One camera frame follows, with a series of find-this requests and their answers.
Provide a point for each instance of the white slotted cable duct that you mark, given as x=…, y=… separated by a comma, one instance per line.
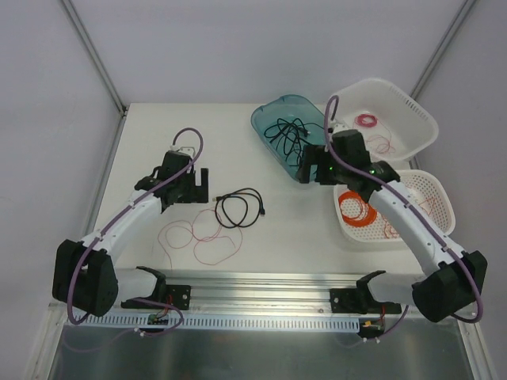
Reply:
x=227, y=322

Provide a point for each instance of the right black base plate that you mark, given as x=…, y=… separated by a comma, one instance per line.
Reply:
x=356, y=301

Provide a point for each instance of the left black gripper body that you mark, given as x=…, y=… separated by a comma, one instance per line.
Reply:
x=196, y=194

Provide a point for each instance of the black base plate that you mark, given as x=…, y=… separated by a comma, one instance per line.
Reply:
x=356, y=301
x=178, y=297

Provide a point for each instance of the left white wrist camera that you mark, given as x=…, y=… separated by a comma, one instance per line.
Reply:
x=188, y=150

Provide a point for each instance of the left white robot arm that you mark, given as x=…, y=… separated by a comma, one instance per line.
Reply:
x=85, y=274

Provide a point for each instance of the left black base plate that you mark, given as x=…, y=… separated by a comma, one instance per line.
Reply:
x=178, y=297

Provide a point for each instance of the white solid plastic basket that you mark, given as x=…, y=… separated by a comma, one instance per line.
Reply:
x=395, y=127

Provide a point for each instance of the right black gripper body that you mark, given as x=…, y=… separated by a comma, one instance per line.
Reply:
x=310, y=165

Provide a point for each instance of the white perforated plastic basket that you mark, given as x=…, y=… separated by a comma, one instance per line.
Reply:
x=361, y=224

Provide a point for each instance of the aluminium mounting rail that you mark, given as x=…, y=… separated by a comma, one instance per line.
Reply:
x=264, y=291

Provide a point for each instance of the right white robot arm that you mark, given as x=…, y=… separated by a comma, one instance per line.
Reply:
x=452, y=280

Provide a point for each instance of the teal transparent plastic tray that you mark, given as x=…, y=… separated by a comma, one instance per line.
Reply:
x=288, y=124

